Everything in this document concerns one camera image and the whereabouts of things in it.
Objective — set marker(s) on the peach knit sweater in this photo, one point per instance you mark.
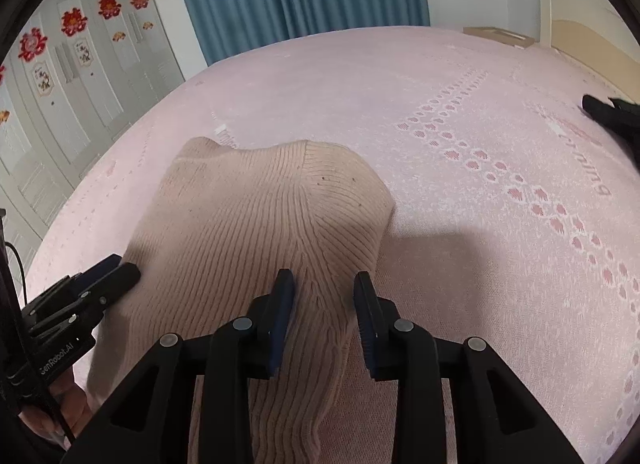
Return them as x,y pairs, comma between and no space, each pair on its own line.
220,226

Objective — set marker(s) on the cream wooden headboard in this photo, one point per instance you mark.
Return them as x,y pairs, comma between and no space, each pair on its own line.
595,35

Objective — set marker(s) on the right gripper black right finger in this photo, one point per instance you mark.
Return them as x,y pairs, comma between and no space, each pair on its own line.
496,418

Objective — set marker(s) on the white wardrobe with red decals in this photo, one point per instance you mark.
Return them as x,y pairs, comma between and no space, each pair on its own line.
77,76

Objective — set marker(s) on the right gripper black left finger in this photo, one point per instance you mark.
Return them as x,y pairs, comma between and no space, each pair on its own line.
147,419

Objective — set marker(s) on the pink bed sheet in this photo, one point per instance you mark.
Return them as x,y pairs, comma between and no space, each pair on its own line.
516,217

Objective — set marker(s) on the black puffer jacket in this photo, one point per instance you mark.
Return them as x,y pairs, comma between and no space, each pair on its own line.
620,117

